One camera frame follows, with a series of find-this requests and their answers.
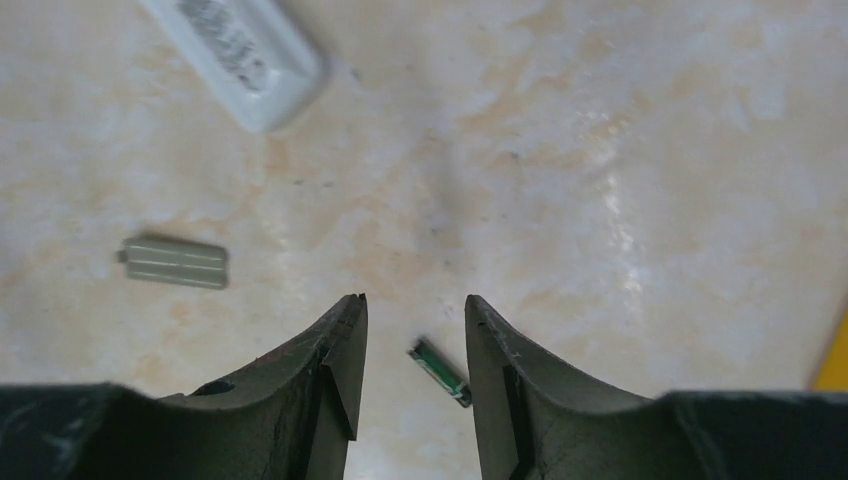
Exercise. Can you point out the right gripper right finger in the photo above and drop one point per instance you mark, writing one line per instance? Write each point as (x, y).
(538, 417)

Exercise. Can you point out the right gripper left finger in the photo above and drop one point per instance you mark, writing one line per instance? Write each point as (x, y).
(289, 414)

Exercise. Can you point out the dark green AA battery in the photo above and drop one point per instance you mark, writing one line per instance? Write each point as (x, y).
(441, 370)

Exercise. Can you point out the small grey battery lid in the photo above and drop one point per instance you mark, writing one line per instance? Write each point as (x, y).
(174, 261)

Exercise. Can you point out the white remote control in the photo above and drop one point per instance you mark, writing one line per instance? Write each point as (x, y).
(255, 58)

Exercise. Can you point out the yellow toy piece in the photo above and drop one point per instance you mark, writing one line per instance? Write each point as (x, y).
(832, 373)

